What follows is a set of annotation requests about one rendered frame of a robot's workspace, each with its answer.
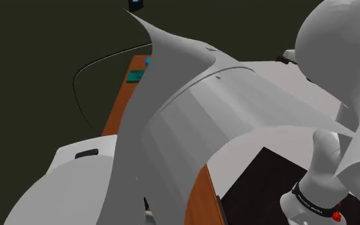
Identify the teal flat box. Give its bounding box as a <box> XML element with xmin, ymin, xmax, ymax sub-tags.
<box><xmin>125</xmin><ymin>70</ymin><xmax>146</xmax><ymax>84</ymax></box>

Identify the dark device with blue screen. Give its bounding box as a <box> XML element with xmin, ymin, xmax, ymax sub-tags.
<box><xmin>127</xmin><ymin>0</ymin><xmax>145</xmax><ymax>13</ymax></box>

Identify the large grey curved shell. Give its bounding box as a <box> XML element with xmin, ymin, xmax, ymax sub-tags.
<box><xmin>96</xmin><ymin>8</ymin><xmax>357</xmax><ymax>225</ymax></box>

